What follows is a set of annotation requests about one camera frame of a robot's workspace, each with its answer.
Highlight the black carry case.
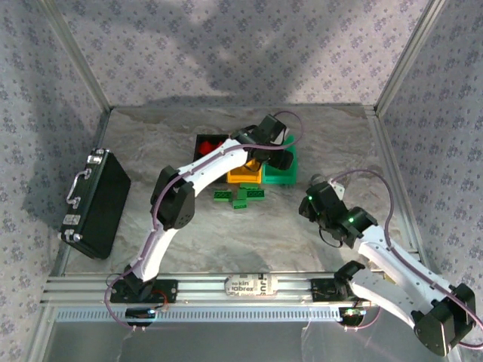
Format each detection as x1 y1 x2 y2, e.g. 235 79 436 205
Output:
58 149 132 260

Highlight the aluminium frame leg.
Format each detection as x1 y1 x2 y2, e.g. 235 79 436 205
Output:
26 305 57 362

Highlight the small black controller board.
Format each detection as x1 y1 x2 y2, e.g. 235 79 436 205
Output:
125 307 158 322
338 306 368 326

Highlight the white printed label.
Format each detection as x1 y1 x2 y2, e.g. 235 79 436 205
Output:
224 275 279 299

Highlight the green plastic container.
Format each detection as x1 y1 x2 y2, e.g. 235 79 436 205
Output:
262 134 299 186

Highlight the yellow plastic container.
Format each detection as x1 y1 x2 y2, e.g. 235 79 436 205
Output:
226 158 264 185

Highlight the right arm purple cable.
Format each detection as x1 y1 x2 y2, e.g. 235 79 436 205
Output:
328 169 483 348

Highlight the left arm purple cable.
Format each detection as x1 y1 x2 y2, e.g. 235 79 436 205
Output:
104 111 304 329

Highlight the aluminium frame post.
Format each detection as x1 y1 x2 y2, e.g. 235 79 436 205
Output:
37 0 114 112
373 0 452 116

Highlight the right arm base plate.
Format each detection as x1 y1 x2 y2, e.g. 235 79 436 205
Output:
311 278 363 302

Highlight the black plastic container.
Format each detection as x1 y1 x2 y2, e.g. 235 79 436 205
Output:
193 133 231 161

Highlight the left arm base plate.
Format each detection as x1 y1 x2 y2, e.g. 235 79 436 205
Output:
109 278 179 303

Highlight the thin black camera cable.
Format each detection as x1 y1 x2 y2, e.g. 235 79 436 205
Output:
318 228 343 249

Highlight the slotted grey cable duct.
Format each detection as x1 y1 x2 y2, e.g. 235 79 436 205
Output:
56 305 346 322

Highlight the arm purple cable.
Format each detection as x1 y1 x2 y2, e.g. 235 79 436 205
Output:
104 111 304 329
328 169 483 348

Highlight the aluminium front frame rail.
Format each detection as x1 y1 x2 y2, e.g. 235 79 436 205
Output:
41 271 382 305

